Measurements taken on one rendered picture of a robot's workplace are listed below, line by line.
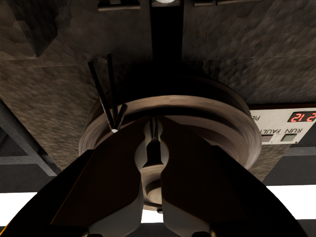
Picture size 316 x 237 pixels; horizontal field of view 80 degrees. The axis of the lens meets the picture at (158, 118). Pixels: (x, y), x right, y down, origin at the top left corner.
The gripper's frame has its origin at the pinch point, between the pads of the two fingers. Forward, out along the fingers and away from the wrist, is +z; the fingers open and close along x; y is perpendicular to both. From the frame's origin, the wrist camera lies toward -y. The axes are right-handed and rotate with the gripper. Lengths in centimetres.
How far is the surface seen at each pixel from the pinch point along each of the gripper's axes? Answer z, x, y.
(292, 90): 40, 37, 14
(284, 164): 564, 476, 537
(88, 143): 25.4, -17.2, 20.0
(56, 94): 39, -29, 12
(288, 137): 43, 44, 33
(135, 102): 21.6, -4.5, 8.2
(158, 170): 16.9, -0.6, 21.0
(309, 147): 396, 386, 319
